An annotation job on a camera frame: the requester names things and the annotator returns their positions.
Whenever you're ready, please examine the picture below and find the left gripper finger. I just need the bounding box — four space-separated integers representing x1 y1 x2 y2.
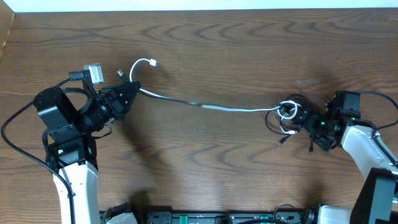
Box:
116 81 141 96
119 96 136 120

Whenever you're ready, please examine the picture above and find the white USB cable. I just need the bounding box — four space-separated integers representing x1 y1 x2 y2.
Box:
129 58 303 136

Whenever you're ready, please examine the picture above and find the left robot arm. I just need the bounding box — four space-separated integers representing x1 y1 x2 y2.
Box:
34 81 141 223

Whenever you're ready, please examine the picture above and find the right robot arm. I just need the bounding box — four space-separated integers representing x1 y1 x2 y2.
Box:
295 91 397 224

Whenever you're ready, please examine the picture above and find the right camera black cable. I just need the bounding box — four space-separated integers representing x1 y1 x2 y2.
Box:
359 90 398 166

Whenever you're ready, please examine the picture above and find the camera black cable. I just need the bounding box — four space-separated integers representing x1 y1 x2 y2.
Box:
359 90 398 166
1 77 77 224

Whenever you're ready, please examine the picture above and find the left camera black cable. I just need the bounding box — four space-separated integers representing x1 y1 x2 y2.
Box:
1 77 77 224

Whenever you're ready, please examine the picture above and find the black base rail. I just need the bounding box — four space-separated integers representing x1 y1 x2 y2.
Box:
125 209 316 224

